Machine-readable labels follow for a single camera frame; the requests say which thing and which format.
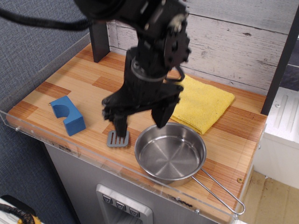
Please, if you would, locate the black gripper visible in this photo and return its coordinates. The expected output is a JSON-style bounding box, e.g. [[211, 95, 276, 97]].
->
[[102, 47, 183, 137]]

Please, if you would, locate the yellow dish towel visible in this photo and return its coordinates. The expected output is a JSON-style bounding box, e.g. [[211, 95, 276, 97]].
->
[[171, 76, 235, 134]]

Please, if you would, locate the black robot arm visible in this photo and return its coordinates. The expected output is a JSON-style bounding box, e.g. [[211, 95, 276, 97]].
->
[[76, 0, 191, 137]]

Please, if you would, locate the stainless steel pan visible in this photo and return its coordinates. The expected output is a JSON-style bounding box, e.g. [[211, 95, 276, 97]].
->
[[135, 122, 246, 216]]

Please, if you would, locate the blue wooden arch block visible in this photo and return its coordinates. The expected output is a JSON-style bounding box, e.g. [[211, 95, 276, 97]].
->
[[50, 96, 86, 136]]

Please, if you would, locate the grey toy kitchen cabinet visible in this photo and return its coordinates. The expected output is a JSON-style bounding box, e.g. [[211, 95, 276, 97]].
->
[[45, 144, 213, 224]]

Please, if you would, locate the silver button panel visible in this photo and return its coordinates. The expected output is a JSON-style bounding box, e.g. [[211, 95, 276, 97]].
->
[[96, 184, 154, 224]]

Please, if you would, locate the clear acrylic table guard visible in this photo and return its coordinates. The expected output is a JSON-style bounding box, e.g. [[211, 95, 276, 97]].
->
[[0, 32, 266, 223]]

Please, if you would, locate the white plastic bin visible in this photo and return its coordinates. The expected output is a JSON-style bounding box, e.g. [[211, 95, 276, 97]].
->
[[253, 87, 299, 188]]

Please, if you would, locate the black and yellow object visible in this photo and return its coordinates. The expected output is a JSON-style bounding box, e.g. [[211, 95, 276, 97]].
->
[[0, 195, 42, 224]]

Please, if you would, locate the green handled grey spatula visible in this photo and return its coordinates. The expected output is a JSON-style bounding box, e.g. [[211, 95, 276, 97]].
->
[[107, 131, 129, 147]]

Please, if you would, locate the dark left frame post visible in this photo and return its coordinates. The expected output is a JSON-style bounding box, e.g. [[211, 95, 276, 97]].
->
[[89, 22, 110, 63]]

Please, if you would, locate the dark frame post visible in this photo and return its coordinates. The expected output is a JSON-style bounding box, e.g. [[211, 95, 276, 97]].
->
[[89, 22, 110, 63], [261, 8, 299, 115]]

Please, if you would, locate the black braided cable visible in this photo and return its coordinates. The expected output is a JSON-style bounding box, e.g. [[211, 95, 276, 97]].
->
[[0, 8, 92, 31]]

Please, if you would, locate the dark right frame post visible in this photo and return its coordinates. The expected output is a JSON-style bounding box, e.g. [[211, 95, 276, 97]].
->
[[261, 8, 299, 115]]

